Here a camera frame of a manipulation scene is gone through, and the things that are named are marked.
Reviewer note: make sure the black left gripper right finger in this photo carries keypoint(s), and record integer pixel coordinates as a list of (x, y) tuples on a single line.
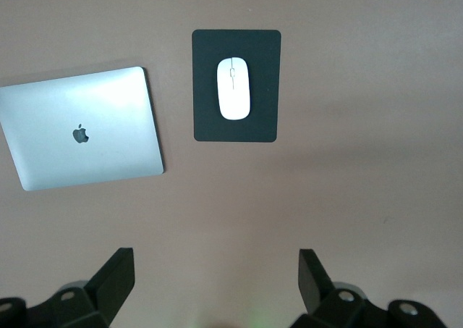
[(318, 295)]

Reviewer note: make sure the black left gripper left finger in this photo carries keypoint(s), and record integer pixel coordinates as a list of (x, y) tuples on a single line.
[(105, 292)]

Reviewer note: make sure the white computer mouse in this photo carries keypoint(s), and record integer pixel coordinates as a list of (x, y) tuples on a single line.
[(233, 92)]

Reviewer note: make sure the black mouse pad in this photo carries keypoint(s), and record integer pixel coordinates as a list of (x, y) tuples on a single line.
[(206, 125)]

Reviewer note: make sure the silver closed laptop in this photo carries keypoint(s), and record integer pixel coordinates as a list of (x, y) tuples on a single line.
[(72, 107)]

